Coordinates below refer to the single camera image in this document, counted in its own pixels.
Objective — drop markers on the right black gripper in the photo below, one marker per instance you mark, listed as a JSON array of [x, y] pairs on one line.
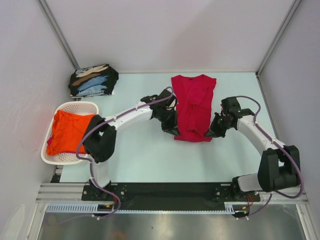
[[214, 129]]

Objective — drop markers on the aluminium frame rail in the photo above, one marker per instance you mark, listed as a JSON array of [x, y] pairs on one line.
[[73, 192]]

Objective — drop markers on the right aluminium corner post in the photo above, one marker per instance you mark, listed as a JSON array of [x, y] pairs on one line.
[[278, 36]]

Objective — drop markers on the black printed t shirt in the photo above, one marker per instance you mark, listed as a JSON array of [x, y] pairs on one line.
[[99, 80]]

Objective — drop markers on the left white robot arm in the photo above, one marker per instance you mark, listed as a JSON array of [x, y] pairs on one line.
[[99, 140]]

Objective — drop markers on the white plastic basket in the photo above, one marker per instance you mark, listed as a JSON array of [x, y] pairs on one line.
[[76, 107]]

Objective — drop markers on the pink garment in basket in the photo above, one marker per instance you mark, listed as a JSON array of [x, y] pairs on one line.
[[49, 141]]

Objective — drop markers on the white slotted cable duct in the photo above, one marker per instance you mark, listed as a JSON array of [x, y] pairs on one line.
[[99, 208]]

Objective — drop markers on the red t shirt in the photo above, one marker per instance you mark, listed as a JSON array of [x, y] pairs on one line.
[[194, 106]]

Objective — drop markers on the left aluminium corner post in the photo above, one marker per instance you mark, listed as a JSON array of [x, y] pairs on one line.
[[54, 25]]

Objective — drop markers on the orange t shirt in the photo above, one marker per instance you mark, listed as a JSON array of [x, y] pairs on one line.
[[68, 130]]

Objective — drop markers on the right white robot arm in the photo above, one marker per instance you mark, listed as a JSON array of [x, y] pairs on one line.
[[279, 169]]

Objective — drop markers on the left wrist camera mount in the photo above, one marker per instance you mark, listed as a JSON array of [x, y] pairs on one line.
[[172, 106]]

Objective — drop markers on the aluminium corner post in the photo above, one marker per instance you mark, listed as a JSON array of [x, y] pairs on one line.
[[278, 36], [54, 25]]

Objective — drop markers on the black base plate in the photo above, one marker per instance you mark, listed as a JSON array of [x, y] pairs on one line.
[[169, 196]]

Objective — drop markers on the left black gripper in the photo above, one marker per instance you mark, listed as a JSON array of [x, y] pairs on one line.
[[171, 127]]

